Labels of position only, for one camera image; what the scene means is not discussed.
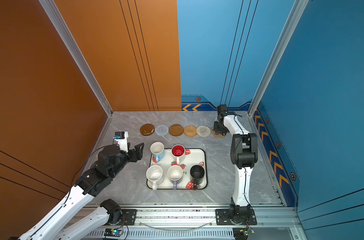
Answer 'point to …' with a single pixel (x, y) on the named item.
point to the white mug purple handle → (175, 173)
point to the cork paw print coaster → (217, 134)
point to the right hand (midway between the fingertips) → (219, 130)
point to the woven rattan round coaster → (190, 131)
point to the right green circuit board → (242, 233)
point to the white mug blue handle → (157, 150)
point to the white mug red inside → (178, 150)
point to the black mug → (197, 174)
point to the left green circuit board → (113, 232)
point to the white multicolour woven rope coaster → (203, 131)
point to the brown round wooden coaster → (176, 130)
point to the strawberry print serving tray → (191, 157)
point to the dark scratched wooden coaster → (147, 129)
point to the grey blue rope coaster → (161, 130)
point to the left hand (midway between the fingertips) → (137, 142)
